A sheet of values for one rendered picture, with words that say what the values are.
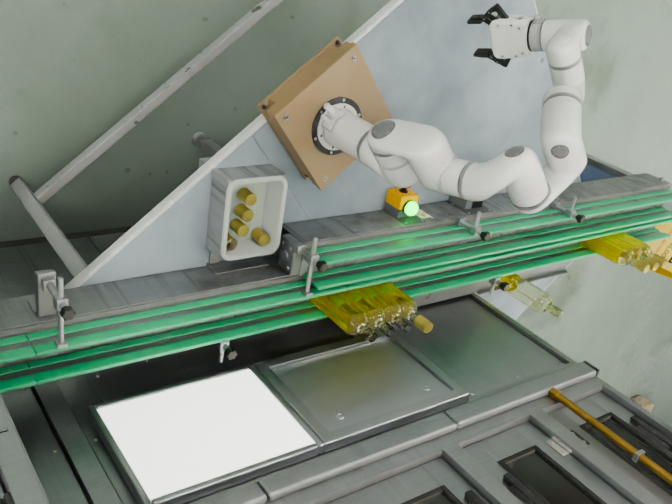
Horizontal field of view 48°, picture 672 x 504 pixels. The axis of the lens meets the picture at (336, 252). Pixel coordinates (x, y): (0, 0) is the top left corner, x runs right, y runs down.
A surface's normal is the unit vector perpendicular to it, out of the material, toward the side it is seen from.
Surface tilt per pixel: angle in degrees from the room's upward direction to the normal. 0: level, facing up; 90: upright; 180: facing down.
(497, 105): 0
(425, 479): 90
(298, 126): 0
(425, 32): 0
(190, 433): 90
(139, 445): 90
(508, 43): 67
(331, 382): 90
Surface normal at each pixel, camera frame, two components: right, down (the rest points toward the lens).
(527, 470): 0.15, -0.89
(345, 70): 0.57, 0.44
